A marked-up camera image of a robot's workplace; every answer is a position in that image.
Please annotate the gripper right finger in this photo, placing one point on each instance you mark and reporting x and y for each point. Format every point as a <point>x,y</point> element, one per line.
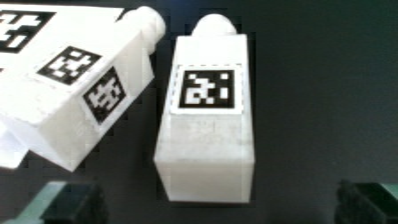
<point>367,203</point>

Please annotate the white table leg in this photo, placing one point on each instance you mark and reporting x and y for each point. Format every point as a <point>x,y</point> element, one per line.
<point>75,71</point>
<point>205,148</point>

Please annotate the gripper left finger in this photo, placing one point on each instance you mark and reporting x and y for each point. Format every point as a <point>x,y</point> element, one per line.
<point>67,204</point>

